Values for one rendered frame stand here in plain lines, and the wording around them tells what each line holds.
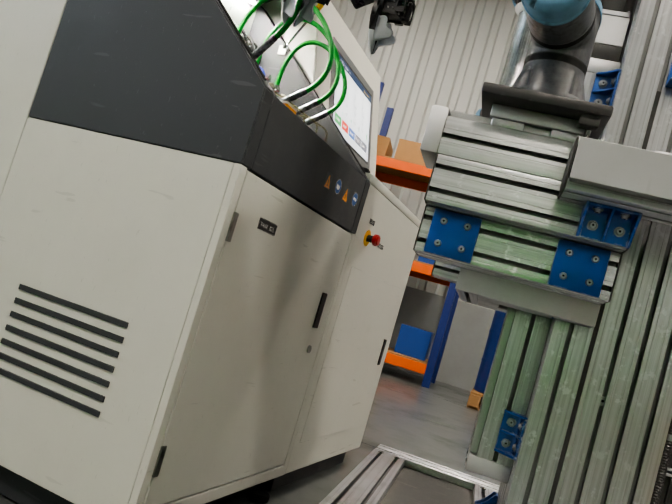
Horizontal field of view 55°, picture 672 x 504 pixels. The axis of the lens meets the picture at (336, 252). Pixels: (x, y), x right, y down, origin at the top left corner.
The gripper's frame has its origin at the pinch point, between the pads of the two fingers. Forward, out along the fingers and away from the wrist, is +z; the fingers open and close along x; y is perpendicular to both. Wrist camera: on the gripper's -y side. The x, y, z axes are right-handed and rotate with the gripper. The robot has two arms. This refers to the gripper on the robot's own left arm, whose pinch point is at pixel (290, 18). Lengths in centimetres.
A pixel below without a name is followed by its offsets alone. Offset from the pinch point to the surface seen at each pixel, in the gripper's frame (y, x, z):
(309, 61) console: -33, 30, 28
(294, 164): 32.7, -1.4, 17.3
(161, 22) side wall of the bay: 5.4, -30.1, 6.3
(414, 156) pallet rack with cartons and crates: -316, 369, 262
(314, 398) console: 55, 29, 86
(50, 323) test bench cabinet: 49, -47, 55
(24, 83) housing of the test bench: -4, -53, 35
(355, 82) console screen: -50, 61, 41
